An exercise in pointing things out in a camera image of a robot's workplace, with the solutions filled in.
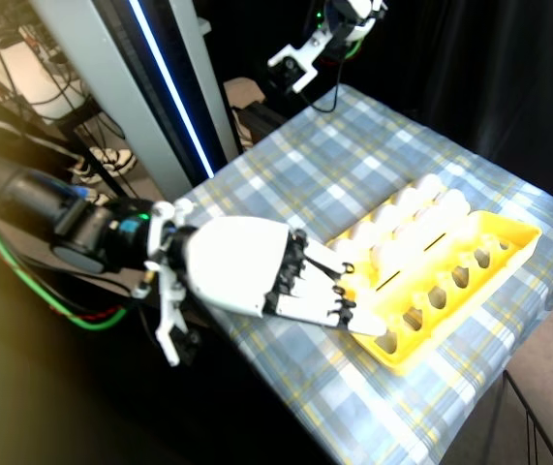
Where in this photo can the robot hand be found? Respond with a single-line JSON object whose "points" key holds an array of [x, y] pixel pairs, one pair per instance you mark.
{"points": [[356, 29], [237, 261]]}

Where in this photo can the beige cloth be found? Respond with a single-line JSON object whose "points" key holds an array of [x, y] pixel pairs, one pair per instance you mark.
{"points": [[244, 92]]}

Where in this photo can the white plastic container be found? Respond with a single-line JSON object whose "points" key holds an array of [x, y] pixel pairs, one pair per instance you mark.
{"points": [[39, 82]]}

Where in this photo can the black white striped shoe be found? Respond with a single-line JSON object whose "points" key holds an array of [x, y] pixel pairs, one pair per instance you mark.
{"points": [[84, 173], [116, 160]]}

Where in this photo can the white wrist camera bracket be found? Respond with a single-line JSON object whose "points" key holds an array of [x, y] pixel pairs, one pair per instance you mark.
{"points": [[164, 310], [307, 48]]}

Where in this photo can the blue yellow plaid tablecloth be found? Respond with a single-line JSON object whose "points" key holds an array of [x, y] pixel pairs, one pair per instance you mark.
{"points": [[334, 160]]}

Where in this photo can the black curtain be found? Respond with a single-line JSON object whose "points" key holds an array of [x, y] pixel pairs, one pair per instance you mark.
{"points": [[474, 72]]}

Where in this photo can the yellow plastic egg carton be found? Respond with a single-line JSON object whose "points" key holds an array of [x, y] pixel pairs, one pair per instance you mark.
{"points": [[450, 290]]}

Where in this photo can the grey column with blue light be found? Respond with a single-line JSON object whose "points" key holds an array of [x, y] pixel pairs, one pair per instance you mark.
{"points": [[116, 82]]}

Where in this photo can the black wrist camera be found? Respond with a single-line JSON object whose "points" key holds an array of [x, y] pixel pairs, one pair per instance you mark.
{"points": [[188, 341], [286, 71]]}

